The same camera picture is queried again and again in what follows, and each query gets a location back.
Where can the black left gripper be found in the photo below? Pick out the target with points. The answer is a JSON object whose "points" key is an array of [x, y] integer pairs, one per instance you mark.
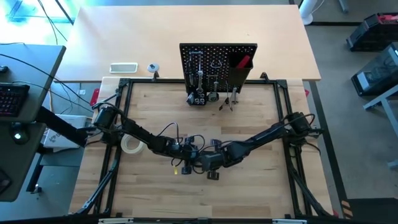
{"points": [[186, 152]]}

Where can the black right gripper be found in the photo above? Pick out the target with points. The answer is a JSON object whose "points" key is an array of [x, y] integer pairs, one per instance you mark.
{"points": [[211, 160]]}

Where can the white masking tape roll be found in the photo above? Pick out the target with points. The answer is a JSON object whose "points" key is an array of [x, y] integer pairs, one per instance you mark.
{"points": [[124, 146]]}

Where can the silver combination wrench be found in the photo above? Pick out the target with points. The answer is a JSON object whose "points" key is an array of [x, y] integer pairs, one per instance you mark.
{"points": [[189, 58], [215, 85], [199, 79], [234, 96]]}

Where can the red utility knife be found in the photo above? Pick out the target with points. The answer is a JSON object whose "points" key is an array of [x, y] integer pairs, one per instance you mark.
{"points": [[244, 61]]}

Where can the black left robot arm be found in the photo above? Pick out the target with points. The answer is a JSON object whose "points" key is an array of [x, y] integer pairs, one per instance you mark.
{"points": [[136, 130]]}

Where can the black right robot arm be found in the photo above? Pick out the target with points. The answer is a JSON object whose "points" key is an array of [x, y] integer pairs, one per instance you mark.
{"points": [[264, 137]]}

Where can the long double prong peg hook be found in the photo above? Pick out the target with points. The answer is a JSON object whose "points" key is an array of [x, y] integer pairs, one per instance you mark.
{"points": [[227, 88]]}

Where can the double prong metal peg hook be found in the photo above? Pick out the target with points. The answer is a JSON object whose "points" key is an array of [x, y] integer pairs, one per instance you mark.
{"points": [[196, 53]]}

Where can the black pegboard socket shelf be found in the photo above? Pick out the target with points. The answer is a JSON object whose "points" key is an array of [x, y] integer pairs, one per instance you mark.
{"points": [[199, 104]]}

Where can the black plastic pegboard bin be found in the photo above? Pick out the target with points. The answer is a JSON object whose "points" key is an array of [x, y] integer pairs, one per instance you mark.
{"points": [[237, 79]]}

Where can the silver aluminium extrusion bar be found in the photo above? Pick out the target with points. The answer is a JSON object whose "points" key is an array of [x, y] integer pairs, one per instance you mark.
{"points": [[115, 221]]}

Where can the white rectangular tray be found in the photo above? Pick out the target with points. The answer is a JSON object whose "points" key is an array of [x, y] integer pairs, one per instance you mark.
{"points": [[123, 68]]}

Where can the black metal pegboard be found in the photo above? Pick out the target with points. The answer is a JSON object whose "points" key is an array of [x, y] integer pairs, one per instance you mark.
{"points": [[217, 51]]}

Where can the light wooden table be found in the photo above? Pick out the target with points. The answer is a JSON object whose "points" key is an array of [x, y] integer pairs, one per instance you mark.
{"points": [[186, 25]]}

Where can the white box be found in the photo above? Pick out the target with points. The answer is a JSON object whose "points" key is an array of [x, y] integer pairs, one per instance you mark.
{"points": [[59, 138]]}

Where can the black computer mouse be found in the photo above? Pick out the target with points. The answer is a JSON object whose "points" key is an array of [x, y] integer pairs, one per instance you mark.
{"points": [[18, 135]]}

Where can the white round stand base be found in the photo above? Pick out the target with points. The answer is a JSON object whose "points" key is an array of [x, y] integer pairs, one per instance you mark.
{"points": [[306, 18]]}

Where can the dark grey desk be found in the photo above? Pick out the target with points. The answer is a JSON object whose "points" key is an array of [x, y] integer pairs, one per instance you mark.
{"points": [[31, 68]]}

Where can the black keyboard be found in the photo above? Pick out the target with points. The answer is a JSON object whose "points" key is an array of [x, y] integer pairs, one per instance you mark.
{"points": [[12, 99]]}

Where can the grey metal table legs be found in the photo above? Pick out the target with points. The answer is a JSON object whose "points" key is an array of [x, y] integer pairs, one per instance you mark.
{"points": [[390, 118]]}

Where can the black box with clear lid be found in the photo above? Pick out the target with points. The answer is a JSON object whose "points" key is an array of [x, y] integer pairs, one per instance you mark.
{"points": [[376, 74]]}

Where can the black crate with red lid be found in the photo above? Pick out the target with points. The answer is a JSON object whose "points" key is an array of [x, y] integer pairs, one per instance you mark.
{"points": [[370, 34]]}

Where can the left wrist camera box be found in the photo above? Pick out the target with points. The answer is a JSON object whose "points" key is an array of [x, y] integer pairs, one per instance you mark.
{"points": [[186, 170]]}

